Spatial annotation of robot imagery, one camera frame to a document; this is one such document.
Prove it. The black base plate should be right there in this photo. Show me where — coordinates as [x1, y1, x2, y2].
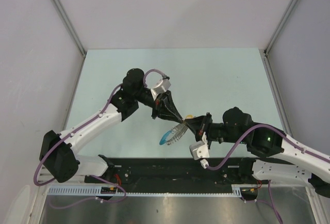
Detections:
[100, 157, 269, 186]

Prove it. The grey slotted cable duct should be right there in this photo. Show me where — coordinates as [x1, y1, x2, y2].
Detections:
[47, 184, 243, 197]

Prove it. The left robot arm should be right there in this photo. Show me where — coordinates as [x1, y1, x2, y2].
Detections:
[34, 68, 184, 186]

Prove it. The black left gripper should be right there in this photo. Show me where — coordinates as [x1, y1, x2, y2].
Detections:
[134, 88, 183, 123]

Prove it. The blue key tag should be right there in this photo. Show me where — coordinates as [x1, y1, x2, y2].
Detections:
[159, 130, 172, 145]

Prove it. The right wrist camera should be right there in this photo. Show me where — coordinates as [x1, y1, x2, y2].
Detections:
[189, 132, 209, 169]

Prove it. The aluminium corner post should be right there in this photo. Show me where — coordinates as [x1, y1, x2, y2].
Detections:
[262, 0, 314, 54]
[50, 0, 87, 58]

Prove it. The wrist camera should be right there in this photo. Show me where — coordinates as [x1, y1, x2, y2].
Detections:
[150, 77, 171, 100]
[189, 132, 209, 169]

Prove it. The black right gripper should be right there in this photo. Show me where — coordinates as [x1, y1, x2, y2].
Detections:
[184, 113, 246, 144]

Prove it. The right aluminium corner post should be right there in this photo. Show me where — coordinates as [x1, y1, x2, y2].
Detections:
[262, 0, 314, 54]

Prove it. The left aluminium corner post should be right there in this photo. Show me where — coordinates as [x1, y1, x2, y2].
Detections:
[50, 0, 87, 58]

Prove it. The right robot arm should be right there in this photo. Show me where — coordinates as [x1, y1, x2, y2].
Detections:
[185, 107, 329, 198]

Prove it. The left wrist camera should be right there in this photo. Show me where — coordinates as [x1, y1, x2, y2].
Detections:
[150, 77, 171, 100]

